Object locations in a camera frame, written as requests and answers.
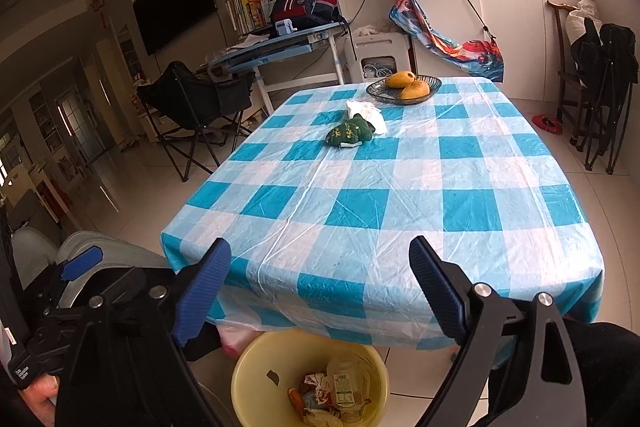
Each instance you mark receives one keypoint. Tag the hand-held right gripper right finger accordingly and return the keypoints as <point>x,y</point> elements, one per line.
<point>440,292</point>

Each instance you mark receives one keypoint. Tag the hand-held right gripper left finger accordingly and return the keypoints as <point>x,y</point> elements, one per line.
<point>202,292</point>

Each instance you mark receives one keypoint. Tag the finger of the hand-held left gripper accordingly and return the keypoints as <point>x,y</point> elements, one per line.
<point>82,261</point>

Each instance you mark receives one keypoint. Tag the yellow plastic bin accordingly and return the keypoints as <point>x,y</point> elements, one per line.
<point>260,367</point>

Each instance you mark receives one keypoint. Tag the clear plastic bottle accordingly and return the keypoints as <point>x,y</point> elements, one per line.
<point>345,387</point>

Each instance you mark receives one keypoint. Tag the person's left hand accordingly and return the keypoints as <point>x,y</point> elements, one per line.
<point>42,402</point>

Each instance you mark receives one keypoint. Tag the pink plastic bag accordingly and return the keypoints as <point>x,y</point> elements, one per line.
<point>232,339</point>

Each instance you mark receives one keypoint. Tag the green knitted toy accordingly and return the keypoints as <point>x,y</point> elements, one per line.
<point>350,132</point>

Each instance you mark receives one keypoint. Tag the white tissue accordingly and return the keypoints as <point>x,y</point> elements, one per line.
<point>370,112</point>

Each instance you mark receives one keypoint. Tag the black camping chair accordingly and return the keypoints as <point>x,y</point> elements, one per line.
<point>200,97</point>

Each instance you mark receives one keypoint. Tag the red slipper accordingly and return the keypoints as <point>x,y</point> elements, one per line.
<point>545,123</point>

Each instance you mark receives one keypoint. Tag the large yellow mango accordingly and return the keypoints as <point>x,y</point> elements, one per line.
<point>415,91</point>

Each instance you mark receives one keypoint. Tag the dark glass plate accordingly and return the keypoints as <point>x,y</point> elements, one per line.
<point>375,93</point>

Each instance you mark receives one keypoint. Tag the yellow mango with dark spot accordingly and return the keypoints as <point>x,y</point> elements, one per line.
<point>397,80</point>

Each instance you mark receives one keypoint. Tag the colourful printed cloth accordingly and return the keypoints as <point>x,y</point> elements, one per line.
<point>450,47</point>

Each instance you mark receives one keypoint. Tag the white plastic stool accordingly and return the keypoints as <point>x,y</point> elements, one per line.
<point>380,44</point>

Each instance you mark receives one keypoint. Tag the blue study desk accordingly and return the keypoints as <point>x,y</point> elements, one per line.
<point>270,44</point>

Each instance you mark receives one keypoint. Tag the light blue pencil sharpener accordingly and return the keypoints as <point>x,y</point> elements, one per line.
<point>285,28</point>

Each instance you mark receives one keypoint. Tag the row of books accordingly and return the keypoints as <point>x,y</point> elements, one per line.
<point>245,14</point>

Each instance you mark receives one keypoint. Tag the dark wooden chair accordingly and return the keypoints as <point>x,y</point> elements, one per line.
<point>560,37</point>

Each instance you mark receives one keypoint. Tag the black folding chair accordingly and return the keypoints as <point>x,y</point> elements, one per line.
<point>615,57</point>

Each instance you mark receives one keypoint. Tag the dark blue red backpack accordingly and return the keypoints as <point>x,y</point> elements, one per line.
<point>305,4</point>

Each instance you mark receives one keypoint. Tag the white sack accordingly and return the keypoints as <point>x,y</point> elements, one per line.
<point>580,19</point>

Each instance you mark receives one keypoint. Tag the white wall cupboard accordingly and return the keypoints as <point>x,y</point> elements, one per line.
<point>510,7</point>

